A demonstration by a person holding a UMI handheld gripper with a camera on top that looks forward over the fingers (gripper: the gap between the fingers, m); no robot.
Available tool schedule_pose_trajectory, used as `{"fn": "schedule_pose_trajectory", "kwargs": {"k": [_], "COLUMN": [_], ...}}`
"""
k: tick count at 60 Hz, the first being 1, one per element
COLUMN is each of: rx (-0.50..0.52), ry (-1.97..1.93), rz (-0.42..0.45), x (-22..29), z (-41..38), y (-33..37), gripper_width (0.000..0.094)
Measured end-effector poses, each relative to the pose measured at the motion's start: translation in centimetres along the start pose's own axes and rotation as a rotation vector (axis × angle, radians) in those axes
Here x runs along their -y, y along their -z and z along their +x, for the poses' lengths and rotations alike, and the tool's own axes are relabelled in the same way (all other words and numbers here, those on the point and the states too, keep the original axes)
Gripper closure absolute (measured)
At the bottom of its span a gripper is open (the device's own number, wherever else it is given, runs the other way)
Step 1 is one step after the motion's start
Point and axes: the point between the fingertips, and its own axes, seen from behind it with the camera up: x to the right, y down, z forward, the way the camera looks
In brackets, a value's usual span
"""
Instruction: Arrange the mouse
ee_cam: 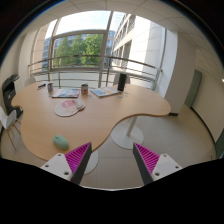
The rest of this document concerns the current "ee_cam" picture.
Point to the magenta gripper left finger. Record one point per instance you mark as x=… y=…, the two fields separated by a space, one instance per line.
x=70 y=166

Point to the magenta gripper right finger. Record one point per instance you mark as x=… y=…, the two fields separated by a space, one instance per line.
x=153 y=166

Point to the mint green computer mouse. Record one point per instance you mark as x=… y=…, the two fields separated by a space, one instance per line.
x=60 y=142

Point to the white pink mouse pad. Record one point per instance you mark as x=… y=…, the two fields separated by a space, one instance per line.
x=69 y=107

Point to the white round table base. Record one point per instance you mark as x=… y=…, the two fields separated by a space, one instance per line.
x=126 y=133

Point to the wooden curved table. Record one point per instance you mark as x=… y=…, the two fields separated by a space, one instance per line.
x=92 y=124

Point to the pink blue magazine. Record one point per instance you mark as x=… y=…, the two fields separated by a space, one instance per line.
x=66 y=93

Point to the white chair wooden legs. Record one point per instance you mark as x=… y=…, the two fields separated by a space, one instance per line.
x=8 y=122

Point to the red white mug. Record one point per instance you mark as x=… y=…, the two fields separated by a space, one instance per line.
x=84 y=89

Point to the blue white magazine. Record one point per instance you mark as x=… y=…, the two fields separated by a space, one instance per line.
x=105 y=91

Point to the small patterned cup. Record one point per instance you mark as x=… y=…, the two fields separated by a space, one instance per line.
x=50 y=87

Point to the black speaker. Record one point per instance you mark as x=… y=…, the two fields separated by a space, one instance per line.
x=121 y=82

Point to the metal balcony railing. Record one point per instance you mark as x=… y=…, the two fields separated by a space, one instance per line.
x=94 y=70

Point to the grey green door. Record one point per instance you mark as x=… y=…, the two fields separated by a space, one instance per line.
x=193 y=88

